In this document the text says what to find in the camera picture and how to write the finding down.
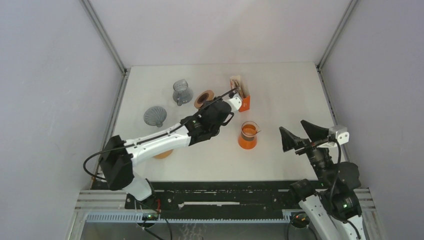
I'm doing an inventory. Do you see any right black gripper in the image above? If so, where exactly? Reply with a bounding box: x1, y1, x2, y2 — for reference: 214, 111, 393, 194
278, 119, 332, 186

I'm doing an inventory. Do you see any small wooden dripper ring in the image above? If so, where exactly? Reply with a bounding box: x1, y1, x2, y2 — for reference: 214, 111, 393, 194
193, 90, 216, 110

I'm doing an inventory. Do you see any orange glass carafe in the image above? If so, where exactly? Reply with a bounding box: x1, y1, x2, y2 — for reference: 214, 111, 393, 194
238, 121, 262, 150

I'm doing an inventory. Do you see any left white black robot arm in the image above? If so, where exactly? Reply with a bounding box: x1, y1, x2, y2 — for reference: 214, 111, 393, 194
99, 96, 242, 209

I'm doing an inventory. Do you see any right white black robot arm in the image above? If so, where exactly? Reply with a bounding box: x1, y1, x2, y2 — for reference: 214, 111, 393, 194
279, 120, 366, 240

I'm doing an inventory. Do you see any grey ribbed dripper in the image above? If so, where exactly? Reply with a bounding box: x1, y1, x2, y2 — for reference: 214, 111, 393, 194
143, 106, 167, 128

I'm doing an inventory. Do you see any orange coffee filter box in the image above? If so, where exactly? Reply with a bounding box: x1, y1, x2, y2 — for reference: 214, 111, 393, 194
229, 75, 251, 112

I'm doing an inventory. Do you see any grey glass carafe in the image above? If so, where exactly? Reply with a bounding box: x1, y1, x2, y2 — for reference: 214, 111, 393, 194
172, 79, 194, 106

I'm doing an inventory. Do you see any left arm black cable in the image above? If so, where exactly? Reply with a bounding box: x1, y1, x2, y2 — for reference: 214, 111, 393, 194
82, 87, 240, 240

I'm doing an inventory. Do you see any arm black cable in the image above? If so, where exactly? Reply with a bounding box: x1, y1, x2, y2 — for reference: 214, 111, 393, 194
82, 87, 240, 240
285, 139, 362, 240

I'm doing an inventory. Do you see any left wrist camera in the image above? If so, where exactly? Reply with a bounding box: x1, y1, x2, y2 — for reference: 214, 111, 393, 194
225, 96, 243, 112

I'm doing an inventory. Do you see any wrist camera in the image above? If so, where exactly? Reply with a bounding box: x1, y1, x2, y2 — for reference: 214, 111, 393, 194
225, 96, 243, 112
328, 125, 350, 148

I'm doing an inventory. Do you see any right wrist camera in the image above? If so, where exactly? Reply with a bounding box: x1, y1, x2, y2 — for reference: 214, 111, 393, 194
328, 125, 350, 148

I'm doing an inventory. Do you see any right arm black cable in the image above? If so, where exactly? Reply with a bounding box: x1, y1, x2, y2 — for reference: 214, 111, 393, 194
285, 139, 362, 240

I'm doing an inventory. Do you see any large wooden dripper ring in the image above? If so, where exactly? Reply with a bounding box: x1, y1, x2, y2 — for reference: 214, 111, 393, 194
152, 149, 174, 160

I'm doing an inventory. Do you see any black mounting base plate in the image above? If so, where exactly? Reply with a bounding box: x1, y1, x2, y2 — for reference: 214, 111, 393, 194
91, 180, 357, 220

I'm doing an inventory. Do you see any white cable duct strip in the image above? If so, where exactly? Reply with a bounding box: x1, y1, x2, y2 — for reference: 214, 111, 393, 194
85, 212, 291, 223

